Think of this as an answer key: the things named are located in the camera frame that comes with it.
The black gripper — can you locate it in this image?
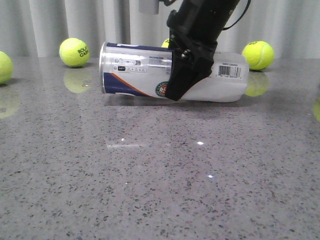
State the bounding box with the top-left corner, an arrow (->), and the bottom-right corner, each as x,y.
166,0 -> 239,101

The grey pleated curtain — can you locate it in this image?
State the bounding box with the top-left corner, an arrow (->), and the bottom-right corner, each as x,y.
0,0 -> 320,59

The Roland Garros tennis ball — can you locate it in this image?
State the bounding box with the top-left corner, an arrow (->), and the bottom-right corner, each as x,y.
59,37 -> 90,67

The white Wilson tennis ball can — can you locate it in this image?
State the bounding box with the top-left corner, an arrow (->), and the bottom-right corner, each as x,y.
99,42 -> 249,103

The right tennis ball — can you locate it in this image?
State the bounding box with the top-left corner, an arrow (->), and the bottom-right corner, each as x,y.
242,41 -> 275,71

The far-left tennis ball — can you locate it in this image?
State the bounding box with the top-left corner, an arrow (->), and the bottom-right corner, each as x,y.
0,51 -> 14,85

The center tennis ball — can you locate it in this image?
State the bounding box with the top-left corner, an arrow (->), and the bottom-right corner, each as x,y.
161,38 -> 170,48

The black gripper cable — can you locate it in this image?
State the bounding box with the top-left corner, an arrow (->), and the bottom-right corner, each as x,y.
222,0 -> 252,31

